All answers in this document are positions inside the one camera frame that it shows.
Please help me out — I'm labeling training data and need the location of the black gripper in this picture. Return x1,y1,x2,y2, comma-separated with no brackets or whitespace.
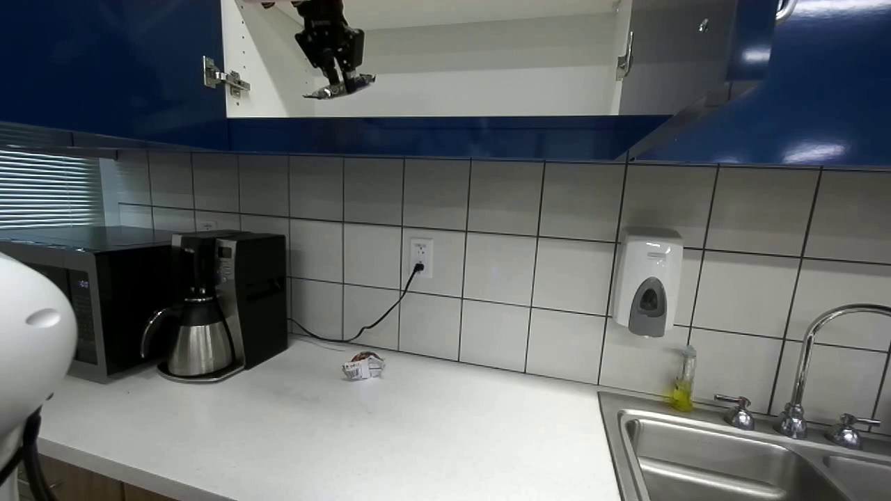
292,0,367,88

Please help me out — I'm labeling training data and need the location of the metal cabinet hinge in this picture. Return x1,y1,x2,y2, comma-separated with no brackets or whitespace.
616,31,641,82
201,52,254,100

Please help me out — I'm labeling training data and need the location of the blue cabinet door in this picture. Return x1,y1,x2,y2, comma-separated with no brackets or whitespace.
627,0,779,160
0,0,232,153

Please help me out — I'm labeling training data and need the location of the wooden base cabinet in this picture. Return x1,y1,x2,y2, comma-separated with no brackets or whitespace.
37,450,182,501

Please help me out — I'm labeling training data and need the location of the black coffee maker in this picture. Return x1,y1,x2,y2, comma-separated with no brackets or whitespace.
168,228,292,383

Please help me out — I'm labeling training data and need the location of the small crumpled snack packet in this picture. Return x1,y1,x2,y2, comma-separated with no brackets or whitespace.
339,348,391,383

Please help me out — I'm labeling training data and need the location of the steel coffee carafe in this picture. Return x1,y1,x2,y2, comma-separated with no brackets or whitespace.
136,288,239,381

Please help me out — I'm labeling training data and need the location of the black steel microwave oven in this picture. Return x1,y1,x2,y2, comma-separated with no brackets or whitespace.
0,239,182,383

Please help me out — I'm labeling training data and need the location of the yellow dish soap bottle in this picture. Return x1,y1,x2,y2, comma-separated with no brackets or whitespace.
662,342,701,415

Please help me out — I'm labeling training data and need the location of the chrome gooseneck faucet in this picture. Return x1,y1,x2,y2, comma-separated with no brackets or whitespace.
776,301,891,441

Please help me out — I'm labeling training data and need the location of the stainless steel sink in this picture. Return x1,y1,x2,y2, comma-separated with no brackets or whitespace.
597,388,891,501

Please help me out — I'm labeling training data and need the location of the white wall outlet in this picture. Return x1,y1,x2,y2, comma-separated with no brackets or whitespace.
403,234,437,291

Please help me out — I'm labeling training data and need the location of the black power cord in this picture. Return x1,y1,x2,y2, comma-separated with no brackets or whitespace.
288,260,428,345

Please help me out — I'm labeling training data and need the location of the white wall soap dispenser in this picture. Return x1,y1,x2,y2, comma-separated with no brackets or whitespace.
611,228,687,338

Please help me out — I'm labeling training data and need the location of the closed blue wall cabinet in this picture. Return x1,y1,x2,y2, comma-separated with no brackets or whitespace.
637,0,891,173

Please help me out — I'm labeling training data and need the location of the chrome faucet handle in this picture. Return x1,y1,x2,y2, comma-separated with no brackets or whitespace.
833,411,884,450
712,391,758,431

